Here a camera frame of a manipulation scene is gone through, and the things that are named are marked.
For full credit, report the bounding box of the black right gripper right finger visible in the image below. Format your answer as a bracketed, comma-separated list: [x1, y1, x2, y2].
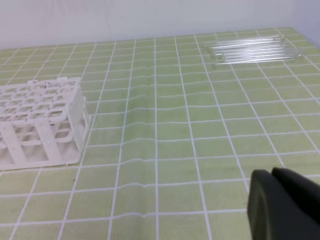
[271, 167, 320, 224]

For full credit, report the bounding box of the glass test tube on cloth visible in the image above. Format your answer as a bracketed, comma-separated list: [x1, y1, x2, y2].
[208, 35, 286, 49]

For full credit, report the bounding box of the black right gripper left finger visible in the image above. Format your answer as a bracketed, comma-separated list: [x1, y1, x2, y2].
[247, 169, 320, 240]

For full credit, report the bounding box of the white plastic test tube rack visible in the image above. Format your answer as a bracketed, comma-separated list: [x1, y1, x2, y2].
[0, 77, 91, 171]

